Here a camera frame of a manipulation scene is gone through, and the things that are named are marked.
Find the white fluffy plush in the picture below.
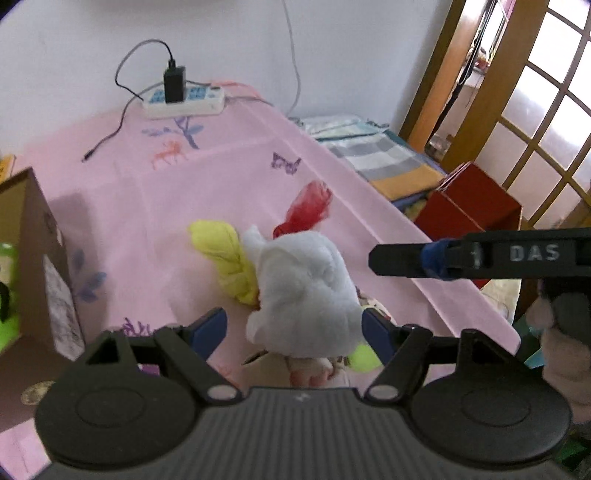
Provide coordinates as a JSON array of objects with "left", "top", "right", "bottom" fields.
[{"left": 240, "top": 226, "right": 363, "bottom": 358}]

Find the yellow mesh scarf bundle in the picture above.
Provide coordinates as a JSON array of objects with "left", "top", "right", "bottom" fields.
[{"left": 188, "top": 220, "right": 259, "bottom": 308}]

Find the green smiling plush doll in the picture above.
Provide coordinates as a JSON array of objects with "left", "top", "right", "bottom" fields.
[{"left": 1, "top": 243, "right": 20, "bottom": 351}]

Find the neon green mesh bundle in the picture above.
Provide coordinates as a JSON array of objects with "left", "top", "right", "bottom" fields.
[{"left": 348, "top": 343, "right": 382, "bottom": 373}]

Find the printed white cloth pouch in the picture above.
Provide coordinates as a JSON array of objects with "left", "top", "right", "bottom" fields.
[{"left": 235, "top": 292, "right": 392, "bottom": 391}]

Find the gloved hand on gripper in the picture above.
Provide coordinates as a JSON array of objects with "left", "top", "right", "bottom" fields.
[{"left": 526, "top": 298, "right": 591, "bottom": 424}]

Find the red box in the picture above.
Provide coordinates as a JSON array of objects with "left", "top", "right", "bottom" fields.
[{"left": 414, "top": 162, "right": 524, "bottom": 289}]

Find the wooden glass door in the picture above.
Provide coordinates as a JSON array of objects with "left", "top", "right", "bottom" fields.
[{"left": 399, "top": 0, "right": 591, "bottom": 232}]

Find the brown cardboard box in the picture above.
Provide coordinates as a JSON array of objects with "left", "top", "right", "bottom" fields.
[{"left": 1, "top": 168, "right": 85, "bottom": 431}]

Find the striped folded blanket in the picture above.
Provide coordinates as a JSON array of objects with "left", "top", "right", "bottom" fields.
[{"left": 295, "top": 114, "right": 446, "bottom": 209}]

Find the pink printed tablecloth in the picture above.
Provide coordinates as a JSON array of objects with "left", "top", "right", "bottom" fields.
[{"left": 0, "top": 81, "right": 523, "bottom": 480}]

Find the white power strip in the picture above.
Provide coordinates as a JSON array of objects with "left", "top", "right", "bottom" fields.
[{"left": 142, "top": 85, "right": 225, "bottom": 119}]

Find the yellow book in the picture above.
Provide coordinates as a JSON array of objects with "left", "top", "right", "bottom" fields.
[{"left": 0, "top": 154, "right": 15, "bottom": 182}]

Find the white wall cable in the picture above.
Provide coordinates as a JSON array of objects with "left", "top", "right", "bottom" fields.
[{"left": 280, "top": 0, "right": 303, "bottom": 119}]

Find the black charger with cable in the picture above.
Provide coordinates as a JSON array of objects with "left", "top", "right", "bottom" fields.
[{"left": 81, "top": 38, "right": 178, "bottom": 163}]

